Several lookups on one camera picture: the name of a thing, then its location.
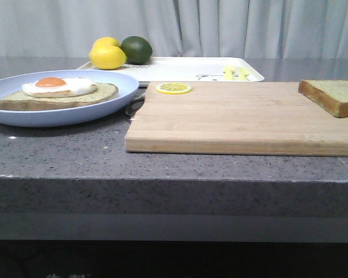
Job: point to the light blue round plate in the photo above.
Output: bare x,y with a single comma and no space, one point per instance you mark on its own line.
126,84

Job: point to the bread slice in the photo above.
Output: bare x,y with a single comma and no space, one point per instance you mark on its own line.
330,95
19,101

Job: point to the white rectangular tray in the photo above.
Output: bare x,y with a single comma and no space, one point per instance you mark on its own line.
206,69

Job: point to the lemon slice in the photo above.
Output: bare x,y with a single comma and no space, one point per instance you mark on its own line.
173,88

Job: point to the green lime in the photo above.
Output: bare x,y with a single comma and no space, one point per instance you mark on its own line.
138,50

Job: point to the wooden cutting board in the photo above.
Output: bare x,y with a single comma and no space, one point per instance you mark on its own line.
239,118

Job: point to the front yellow lemon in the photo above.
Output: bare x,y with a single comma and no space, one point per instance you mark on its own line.
107,57

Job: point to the yellow lemon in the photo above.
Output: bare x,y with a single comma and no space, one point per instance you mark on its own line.
107,57
106,41

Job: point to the rear yellow lemon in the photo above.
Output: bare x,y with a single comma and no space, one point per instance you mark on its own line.
106,41

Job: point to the fried egg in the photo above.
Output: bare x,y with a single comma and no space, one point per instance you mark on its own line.
54,87

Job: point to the grey curtain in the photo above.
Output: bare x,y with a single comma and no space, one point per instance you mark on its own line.
248,29

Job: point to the metal cutting board handle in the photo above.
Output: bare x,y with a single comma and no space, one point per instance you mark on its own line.
135,105

